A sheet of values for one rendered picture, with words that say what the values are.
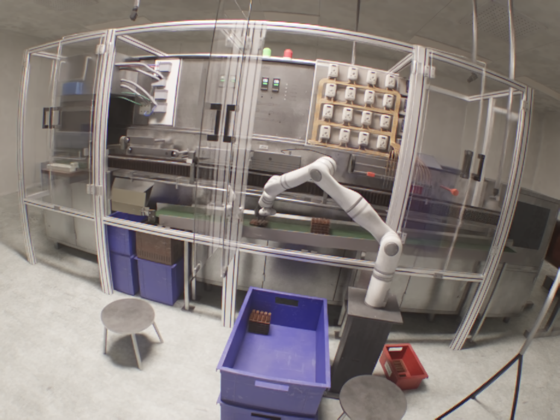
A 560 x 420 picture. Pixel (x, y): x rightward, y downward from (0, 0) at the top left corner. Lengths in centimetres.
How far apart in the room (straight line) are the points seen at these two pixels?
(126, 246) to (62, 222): 96
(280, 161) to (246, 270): 81
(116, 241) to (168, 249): 41
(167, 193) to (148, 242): 55
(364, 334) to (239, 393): 58
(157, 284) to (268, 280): 76
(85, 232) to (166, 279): 96
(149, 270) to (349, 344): 134
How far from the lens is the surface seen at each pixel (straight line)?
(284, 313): 156
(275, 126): 202
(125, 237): 201
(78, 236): 271
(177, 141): 215
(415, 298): 223
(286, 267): 197
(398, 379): 165
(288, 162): 163
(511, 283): 262
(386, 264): 121
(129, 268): 210
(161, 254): 191
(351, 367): 146
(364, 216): 116
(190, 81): 222
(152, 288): 209
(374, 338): 135
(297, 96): 202
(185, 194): 226
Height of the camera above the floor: 122
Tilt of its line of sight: 15 degrees down
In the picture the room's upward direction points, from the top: 8 degrees clockwise
